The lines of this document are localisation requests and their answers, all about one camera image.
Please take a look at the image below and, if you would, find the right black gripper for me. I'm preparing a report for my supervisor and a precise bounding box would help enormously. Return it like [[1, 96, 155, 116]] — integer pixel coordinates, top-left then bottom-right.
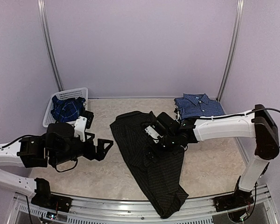
[[144, 134, 178, 163]]

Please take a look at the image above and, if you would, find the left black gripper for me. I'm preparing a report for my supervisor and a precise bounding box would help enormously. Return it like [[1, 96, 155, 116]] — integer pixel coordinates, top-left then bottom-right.
[[52, 133, 113, 166]]

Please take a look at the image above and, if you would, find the black pinstripe long sleeve shirt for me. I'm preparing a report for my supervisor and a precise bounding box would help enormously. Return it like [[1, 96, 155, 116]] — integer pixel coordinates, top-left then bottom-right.
[[110, 111, 188, 219]]

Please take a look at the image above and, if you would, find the white plastic laundry basket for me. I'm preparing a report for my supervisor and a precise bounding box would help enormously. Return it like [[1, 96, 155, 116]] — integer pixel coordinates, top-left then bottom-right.
[[42, 87, 88, 128]]

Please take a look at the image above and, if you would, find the blue checked shirt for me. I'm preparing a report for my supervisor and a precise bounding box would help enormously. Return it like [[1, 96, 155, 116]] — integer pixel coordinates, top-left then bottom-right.
[[174, 93, 225, 120]]

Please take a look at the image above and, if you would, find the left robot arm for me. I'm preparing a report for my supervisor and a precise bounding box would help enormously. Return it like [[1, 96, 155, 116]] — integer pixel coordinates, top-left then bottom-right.
[[0, 123, 113, 208]]

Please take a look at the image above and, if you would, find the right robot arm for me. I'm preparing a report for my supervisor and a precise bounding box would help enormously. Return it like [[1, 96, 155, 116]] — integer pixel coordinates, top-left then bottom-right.
[[144, 104, 280, 207]]

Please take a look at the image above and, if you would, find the dark blue plaid shirt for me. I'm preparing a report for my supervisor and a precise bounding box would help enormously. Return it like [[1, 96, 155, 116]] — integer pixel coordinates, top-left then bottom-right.
[[50, 96, 86, 123]]

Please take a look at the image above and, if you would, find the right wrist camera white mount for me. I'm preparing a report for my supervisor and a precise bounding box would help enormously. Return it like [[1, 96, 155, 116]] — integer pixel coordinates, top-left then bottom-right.
[[144, 126, 161, 143]]

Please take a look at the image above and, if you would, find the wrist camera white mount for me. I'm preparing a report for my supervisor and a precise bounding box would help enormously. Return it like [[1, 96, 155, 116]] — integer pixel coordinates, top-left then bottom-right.
[[74, 110, 94, 142], [144, 126, 161, 143]]

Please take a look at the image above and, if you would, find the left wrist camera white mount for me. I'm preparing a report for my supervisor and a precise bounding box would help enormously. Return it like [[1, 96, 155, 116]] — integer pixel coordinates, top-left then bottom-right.
[[74, 110, 94, 142]]

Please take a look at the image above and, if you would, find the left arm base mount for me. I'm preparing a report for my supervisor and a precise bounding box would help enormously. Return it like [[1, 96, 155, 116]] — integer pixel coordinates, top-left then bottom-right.
[[31, 178, 72, 213]]

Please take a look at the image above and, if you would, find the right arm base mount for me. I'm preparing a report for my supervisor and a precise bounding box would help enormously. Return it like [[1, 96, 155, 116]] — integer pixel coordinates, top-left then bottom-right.
[[213, 177, 254, 212]]

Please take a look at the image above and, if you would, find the front aluminium rail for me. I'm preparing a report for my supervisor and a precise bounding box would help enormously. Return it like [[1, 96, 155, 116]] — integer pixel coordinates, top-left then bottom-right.
[[13, 184, 277, 224]]

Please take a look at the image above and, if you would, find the left aluminium frame post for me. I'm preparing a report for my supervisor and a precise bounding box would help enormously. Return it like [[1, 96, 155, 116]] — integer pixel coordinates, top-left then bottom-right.
[[37, 0, 64, 91]]

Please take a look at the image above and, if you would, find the aluminium frame post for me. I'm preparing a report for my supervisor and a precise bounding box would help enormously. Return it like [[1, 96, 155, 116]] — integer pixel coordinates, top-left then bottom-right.
[[217, 0, 245, 102], [37, 0, 64, 91]]

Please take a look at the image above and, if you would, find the right aluminium frame post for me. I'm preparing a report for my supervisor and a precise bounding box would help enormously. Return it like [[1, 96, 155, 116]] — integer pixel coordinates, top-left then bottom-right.
[[217, 0, 245, 102]]

